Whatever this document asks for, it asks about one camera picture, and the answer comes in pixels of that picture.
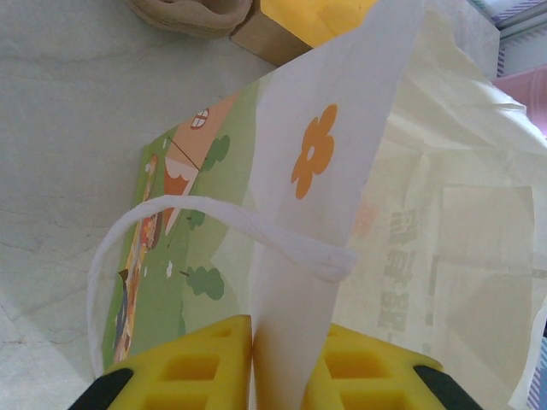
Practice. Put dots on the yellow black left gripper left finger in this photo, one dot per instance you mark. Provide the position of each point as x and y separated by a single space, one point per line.
184 376

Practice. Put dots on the pink straw holder cup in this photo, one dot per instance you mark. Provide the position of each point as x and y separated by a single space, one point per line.
527 98

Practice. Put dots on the brown pulp cup carrier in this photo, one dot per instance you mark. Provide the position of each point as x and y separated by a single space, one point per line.
184 17

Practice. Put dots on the yellow cardboard box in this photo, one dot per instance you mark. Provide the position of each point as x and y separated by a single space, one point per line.
307 17

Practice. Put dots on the white green printed paper bag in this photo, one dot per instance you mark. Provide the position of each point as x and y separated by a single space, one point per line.
320 85

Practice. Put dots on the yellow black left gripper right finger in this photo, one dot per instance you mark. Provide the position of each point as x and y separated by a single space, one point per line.
376 376

